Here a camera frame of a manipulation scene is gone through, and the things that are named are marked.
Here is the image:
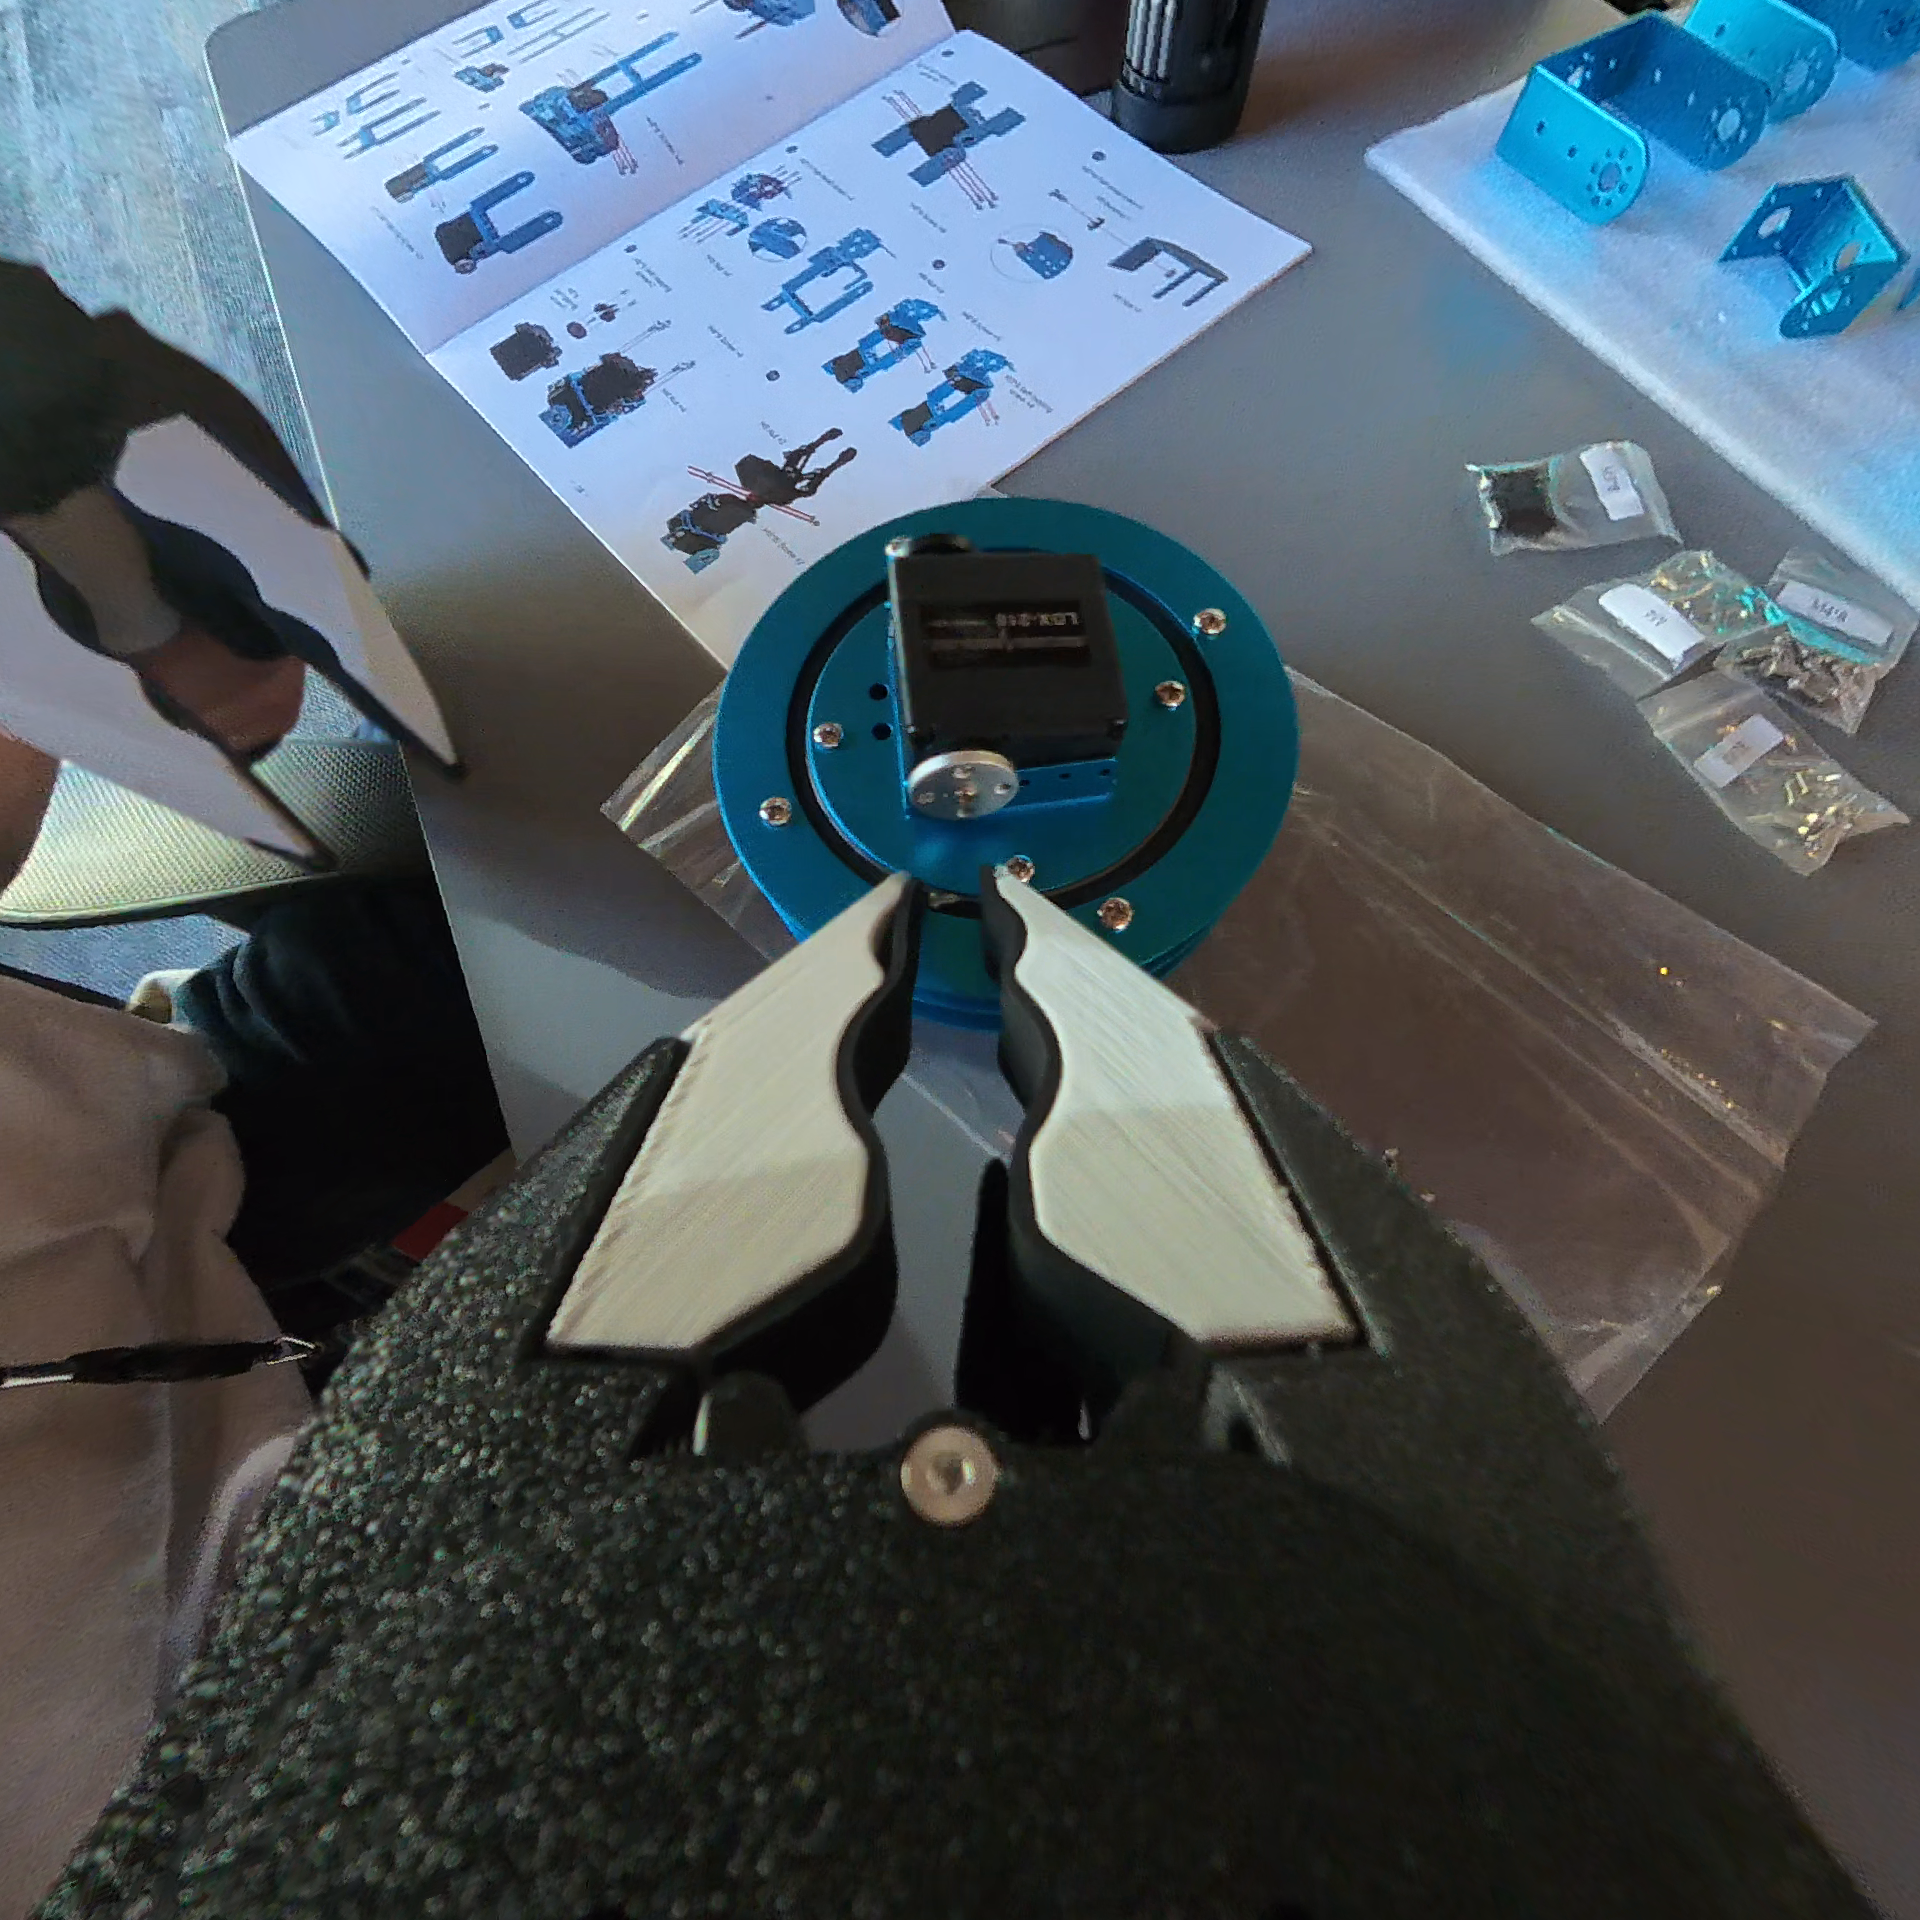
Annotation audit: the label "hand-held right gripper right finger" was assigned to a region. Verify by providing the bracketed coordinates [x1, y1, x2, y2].
[979, 867, 1367, 1414]

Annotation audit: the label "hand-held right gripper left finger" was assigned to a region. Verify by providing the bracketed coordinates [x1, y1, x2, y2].
[544, 871, 923, 1419]

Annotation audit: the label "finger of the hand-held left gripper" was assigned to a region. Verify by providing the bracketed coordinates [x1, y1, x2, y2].
[0, 516, 337, 874]
[104, 417, 467, 779]

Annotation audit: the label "blue round turntable base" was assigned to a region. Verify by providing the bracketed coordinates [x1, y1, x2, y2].
[711, 497, 1295, 1030]

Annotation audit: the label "black servo motor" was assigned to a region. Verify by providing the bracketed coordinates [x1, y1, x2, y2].
[884, 538, 1128, 818]

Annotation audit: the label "grey desk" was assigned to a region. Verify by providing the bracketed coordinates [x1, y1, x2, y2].
[200, 0, 1920, 1920]

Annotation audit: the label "person's left hand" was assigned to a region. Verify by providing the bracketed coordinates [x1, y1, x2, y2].
[141, 631, 308, 760]

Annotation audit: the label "grey mesh chair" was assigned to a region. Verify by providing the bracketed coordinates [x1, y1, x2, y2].
[0, 736, 452, 934]

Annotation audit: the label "large clear plastic bag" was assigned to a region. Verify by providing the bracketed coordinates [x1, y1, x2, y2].
[598, 668, 1876, 1426]

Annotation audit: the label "person's dark pants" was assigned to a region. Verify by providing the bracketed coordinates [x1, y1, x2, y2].
[128, 878, 518, 1308]

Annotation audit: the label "person's white shirt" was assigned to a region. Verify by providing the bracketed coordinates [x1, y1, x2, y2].
[0, 967, 325, 1906]

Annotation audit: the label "white assembly booklet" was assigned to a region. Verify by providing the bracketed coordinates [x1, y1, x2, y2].
[231, 0, 1315, 671]

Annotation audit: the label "group of small screw bags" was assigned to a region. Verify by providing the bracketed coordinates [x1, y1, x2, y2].
[1467, 440, 1920, 875]

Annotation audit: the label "black ribbed cylinder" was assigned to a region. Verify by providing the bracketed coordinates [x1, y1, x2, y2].
[1111, 0, 1277, 155]

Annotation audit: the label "white foam sheet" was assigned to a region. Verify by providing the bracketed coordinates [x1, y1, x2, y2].
[1364, 0, 1920, 609]

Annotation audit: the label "black lanyard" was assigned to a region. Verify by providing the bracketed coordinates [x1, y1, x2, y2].
[0, 1332, 325, 1391]

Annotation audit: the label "small blue angled bracket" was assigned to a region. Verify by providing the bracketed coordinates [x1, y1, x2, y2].
[1716, 171, 1910, 338]

